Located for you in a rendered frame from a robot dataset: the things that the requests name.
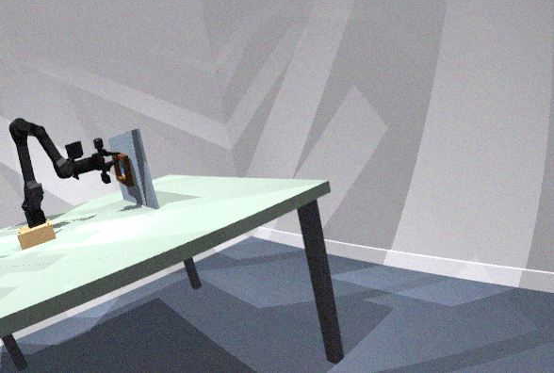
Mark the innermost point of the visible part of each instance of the brown wooden picture frame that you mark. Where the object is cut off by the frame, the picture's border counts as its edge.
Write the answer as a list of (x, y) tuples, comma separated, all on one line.
[(123, 169)]

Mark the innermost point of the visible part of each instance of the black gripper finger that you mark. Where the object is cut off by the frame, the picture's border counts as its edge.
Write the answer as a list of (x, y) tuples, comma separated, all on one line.
[(108, 153), (111, 163)]

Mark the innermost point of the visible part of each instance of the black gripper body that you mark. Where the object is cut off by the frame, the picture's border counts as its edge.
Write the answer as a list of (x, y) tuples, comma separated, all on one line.
[(99, 146)]

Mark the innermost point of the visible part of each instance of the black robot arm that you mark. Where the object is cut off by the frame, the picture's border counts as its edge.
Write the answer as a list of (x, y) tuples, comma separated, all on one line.
[(64, 168)]

